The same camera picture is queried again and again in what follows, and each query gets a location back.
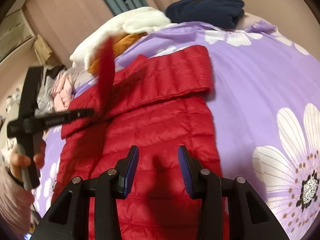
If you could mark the person's left hand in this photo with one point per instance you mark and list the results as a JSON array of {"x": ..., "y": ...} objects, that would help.
[{"x": 17, "y": 161}]

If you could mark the navy blue fleece garment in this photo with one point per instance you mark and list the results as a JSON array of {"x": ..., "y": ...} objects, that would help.
[{"x": 221, "y": 13}]

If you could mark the red puffer jacket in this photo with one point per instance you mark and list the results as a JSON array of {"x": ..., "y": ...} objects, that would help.
[{"x": 156, "y": 104}]

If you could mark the white wall shelf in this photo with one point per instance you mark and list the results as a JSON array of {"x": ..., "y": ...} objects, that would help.
[{"x": 15, "y": 32}]

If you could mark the orange folded garment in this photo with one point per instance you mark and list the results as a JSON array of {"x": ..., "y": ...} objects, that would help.
[{"x": 121, "y": 43}]

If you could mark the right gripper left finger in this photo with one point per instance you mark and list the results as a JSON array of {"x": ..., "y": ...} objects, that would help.
[{"x": 126, "y": 170}]

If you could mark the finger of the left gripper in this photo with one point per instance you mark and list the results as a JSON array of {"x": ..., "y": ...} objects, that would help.
[{"x": 60, "y": 118}]

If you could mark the grey garment pile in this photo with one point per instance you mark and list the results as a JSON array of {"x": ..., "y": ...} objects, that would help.
[{"x": 45, "y": 99}]

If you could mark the pink folded garment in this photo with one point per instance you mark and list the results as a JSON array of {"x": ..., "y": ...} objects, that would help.
[{"x": 62, "y": 91}]

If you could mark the straw yellow broom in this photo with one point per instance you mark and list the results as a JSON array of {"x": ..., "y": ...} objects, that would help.
[{"x": 42, "y": 50}]

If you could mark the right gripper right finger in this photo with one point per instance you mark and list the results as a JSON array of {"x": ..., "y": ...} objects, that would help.
[{"x": 190, "y": 170}]

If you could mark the purple floral bed sheet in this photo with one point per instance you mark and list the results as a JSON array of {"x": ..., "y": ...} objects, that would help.
[{"x": 265, "y": 109}]

